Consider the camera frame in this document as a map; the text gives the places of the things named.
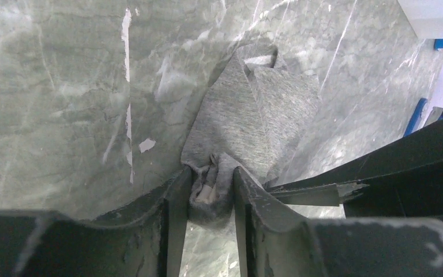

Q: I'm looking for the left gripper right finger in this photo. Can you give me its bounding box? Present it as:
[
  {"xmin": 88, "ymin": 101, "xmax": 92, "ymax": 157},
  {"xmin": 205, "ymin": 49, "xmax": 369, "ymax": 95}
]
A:
[{"xmin": 234, "ymin": 167, "xmax": 443, "ymax": 276}]

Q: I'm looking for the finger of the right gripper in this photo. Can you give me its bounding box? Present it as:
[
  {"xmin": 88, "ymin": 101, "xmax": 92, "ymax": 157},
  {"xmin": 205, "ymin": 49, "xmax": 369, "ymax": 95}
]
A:
[
  {"xmin": 344, "ymin": 163, "xmax": 443, "ymax": 221},
  {"xmin": 267, "ymin": 119, "xmax": 443, "ymax": 206}
]

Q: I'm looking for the clear plastic organizer box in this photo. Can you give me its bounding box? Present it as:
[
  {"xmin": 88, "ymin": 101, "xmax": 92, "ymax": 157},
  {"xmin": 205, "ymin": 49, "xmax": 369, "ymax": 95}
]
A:
[{"xmin": 398, "ymin": 0, "xmax": 443, "ymax": 39}]

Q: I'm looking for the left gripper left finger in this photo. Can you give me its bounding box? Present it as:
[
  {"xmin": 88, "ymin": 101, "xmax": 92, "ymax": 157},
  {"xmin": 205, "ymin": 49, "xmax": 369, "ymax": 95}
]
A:
[{"xmin": 0, "ymin": 167, "xmax": 193, "ymax": 276}]

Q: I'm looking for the grey underwear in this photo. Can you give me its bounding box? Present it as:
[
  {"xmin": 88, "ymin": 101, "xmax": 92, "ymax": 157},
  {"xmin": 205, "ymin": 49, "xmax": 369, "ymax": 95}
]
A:
[{"xmin": 181, "ymin": 43, "xmax": 321, "ymax": 230}]

